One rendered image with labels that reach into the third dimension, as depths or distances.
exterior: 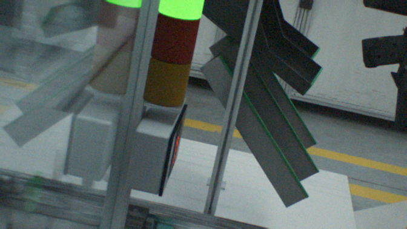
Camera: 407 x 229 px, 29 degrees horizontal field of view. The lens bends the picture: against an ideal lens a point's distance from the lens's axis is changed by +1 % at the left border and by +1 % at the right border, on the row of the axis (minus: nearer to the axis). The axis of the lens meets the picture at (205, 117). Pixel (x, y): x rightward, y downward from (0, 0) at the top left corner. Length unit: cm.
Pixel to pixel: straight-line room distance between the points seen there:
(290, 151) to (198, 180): 31
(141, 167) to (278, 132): 62
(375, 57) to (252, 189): 71
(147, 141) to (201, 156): 98
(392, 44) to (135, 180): 42
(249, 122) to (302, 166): 19
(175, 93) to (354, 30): 428
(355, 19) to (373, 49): 403
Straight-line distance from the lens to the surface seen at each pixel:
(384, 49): 108
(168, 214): 130
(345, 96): 523
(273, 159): 133
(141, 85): 88
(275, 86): 158
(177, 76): 86
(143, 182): 87
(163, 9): 85
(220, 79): 132
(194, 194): 163
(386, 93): 524
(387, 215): 178
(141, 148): 85
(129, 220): 124
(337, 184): 186
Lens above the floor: 154
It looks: 19 degrees down
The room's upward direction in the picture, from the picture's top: 12 degrees clockwise
